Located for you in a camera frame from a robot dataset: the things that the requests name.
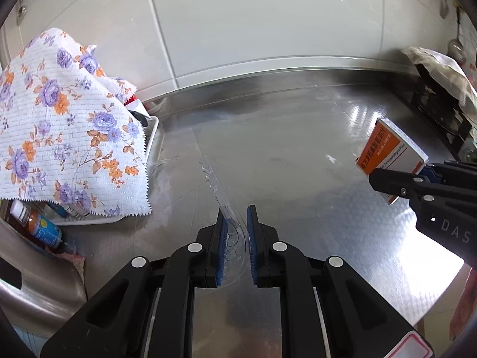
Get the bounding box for white plastic tray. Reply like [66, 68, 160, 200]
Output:
[55, 113, 161, 226]

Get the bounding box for stainless steel kettle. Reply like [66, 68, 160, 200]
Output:
[0, 218, 89, 341]

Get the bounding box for person's right forearm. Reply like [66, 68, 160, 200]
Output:
[450, 265, 477, 344]

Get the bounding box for black gas stove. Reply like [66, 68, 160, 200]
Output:
[402, 63, 477, 162]

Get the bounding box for hanging metal ladle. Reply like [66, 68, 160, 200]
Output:
[447, 7, 465, 59]

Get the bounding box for clear plastic blister tray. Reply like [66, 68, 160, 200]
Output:
[199, 152, 249, 288]

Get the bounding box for white plastic bag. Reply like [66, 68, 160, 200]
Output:
[400, 45, 477, 107]

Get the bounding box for floral white cloth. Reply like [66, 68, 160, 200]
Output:
[0, 27, 152, 219]

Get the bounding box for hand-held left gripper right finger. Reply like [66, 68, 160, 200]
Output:
[246, 205, 435, 358]

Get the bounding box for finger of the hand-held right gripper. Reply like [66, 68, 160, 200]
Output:
[369, 167, 437, 204]
[417, 160, 477, 186]

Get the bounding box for small orange white box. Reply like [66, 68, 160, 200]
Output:
[355, 117, 429, 206]

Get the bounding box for brown bottle blue label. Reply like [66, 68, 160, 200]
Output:
[9, 199, 66, 251]

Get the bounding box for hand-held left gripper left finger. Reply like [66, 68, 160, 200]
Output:
[40, 207, 230, 358]

